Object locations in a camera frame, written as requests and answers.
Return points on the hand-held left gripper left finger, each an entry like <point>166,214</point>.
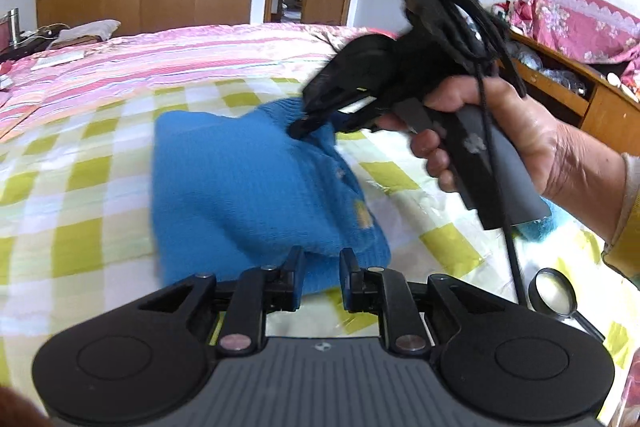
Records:
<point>296,279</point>

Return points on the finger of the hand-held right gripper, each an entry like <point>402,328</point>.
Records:
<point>307,128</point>

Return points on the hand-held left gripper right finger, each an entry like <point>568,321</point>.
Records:
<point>347,282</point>

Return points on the blue knit sweater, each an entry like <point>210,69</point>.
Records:
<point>240,187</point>

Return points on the person's right forearm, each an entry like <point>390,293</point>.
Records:
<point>627,227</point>

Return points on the person's right hand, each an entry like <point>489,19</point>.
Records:
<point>550,147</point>

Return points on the pink striped quilt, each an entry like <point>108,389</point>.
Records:
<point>175,52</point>

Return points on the black magnifying glass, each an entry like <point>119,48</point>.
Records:
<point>540,302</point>

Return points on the teal fuzzy garment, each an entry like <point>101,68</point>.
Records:
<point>537,229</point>

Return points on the pink floral cloth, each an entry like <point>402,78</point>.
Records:
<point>575,22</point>

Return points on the grey pillow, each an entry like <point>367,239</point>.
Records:
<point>90,29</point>

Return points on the green checked bed sheet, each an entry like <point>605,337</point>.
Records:
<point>75,187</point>

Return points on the wooden cabinet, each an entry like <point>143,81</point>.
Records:
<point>610,112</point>

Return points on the white paper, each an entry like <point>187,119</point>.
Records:
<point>60,59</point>

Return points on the silver cup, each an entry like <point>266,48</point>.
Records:
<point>12,24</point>

